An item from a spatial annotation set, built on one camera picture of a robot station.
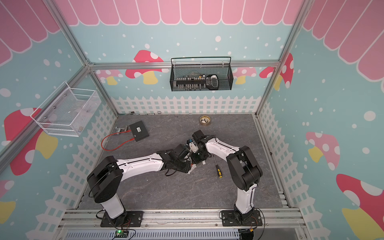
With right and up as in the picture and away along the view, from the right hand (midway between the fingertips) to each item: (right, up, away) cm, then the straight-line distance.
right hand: (194, 160), depth 92 cm
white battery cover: (+6, -2, +2) cm, 6 cm away
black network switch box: (-41, +18, +17) cm, 48 cm away
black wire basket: (-7, +52, +2) cm, 53 cm away
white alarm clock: (-1, -3, -3) cm, 4 cm away
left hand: (-3, -4, -5) cm, 7 cm away
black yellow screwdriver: (+15, -5, -2) cm, 15 cm away
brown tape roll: (+8, +26, +24) cm, 36 cm away
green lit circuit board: (-36, -32, -19) cm, 51 cm away
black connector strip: (-2, +47, -2) cm, 47 cm away
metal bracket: (-55, +19, +17) cm, 61 cm away
